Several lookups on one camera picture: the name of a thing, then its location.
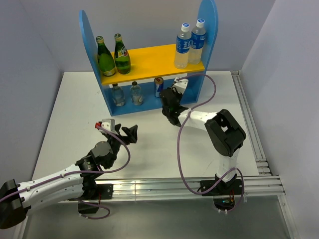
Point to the clear water bottle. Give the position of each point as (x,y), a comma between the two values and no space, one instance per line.
(198,35)
(182,46)

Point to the Red Bull can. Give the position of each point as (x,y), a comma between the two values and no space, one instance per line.
(158,81)

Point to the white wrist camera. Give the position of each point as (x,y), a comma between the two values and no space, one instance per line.
(179,85)
(107,124)

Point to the aluminium side rail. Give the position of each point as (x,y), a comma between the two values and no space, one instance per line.
(260,158)

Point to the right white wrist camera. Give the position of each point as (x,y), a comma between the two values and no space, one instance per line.
(179,85)

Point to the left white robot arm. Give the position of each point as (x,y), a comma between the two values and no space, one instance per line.
(75,183)

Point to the green Perrier bottle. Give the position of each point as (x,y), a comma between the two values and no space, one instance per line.
(105,59)
(121,56)

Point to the clear glass bottle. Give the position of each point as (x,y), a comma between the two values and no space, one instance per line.
(136,94)
(118,95)

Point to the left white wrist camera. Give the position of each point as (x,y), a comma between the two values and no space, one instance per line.
(107,124)

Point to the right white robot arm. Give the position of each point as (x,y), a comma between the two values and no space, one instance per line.
(225,133)

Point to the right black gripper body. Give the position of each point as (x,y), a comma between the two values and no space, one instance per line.
(178,95)

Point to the blue and yellow wooden shelf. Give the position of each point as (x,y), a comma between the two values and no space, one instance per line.
(151,62)

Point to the left clear water bottle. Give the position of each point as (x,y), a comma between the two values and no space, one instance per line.
(182,46)

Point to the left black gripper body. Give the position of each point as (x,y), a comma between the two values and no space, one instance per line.
(115,143)

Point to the right clear water bottle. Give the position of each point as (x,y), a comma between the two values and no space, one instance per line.
(198,35)

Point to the aluminium front rail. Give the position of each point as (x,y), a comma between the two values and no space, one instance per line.
(165,209)

